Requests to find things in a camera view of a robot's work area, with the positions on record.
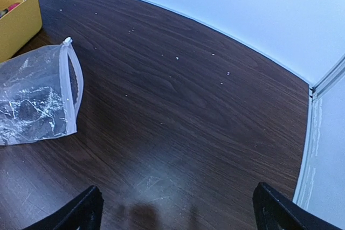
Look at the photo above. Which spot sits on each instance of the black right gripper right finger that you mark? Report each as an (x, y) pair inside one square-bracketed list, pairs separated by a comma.
[(273, 210)]

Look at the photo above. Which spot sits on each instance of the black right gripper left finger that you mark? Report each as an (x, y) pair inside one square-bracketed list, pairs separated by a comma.
[(82, 212)]

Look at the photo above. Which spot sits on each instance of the clear zip top bag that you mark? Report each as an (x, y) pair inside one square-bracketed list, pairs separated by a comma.
[(41, 93)]

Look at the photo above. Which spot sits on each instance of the yellow plastic basket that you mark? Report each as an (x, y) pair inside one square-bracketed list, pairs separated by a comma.
[(19, 25)]

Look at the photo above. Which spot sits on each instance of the red toy apple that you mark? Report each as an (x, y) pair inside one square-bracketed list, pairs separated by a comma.
[(12, 6)]

